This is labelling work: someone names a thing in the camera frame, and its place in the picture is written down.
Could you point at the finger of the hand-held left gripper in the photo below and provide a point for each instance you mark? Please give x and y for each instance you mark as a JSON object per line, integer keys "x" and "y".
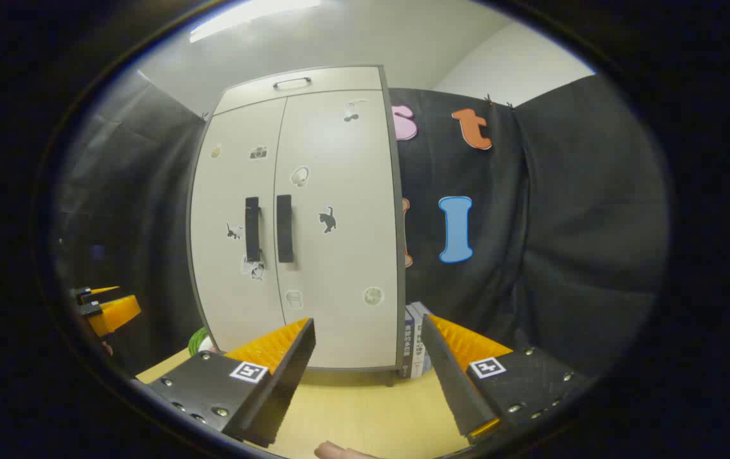
{"x": 94, "y": 293}
{"x": 116, "y": 312}

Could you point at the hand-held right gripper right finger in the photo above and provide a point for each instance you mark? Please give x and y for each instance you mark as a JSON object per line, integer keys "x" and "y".
{"x": 454, "y": 382}

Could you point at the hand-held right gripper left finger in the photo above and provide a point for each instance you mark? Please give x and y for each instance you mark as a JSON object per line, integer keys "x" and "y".
{"x": 282, "y": 389}

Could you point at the white shoe cabinet door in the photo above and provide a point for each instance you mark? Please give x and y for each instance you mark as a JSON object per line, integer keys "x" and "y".
{"x": 352, "y": 255}
{"x": 218, "y": 268}

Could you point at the white double-door shoe cabinet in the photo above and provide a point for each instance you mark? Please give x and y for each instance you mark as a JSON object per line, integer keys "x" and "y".
{"x": 401, "y": 268}

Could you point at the white cabinet drawer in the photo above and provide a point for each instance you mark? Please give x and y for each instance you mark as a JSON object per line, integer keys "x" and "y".
{"x": 339, "y": 80}

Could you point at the white book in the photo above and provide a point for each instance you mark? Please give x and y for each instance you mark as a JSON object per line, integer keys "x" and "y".
{"x": 418, "y": 354}

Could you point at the green object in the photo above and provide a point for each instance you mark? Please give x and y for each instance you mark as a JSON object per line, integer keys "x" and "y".
{"x": 197, "y": 341}

